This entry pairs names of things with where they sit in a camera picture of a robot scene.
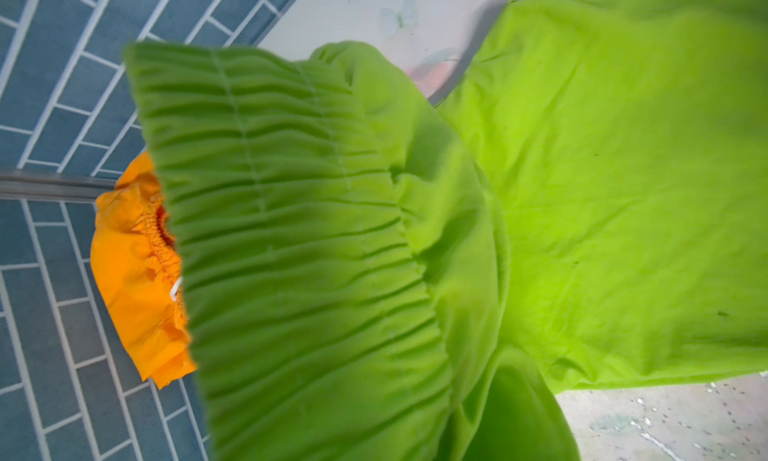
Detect light green garment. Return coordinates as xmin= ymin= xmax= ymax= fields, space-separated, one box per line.
xmin=124 ymin=0 xmax=767 ymax=460

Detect orange shorts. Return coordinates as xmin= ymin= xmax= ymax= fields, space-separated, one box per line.
xmin=90 ymin=152 xmax=197 ymax=389

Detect white butterfly decoration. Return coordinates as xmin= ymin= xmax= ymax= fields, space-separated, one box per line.
xmin=379 ymin=0 xmax=419 ymax=36

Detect left aluminium corner post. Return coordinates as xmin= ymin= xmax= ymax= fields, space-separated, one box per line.
xmin=1 ymin=166 xmax=114 ymax=202

